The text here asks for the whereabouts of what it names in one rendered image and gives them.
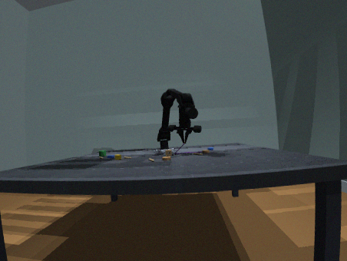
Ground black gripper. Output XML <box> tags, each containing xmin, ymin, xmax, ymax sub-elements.
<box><xmin>167</xmin><ymin>117</ymin><xmax>202</xmax><ymax>143</ymax></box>

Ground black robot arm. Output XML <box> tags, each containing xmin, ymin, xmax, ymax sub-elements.
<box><xmin>157</xmin><ymin>88</ymin><xmax>198</xmax><ymax>150</ymax></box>

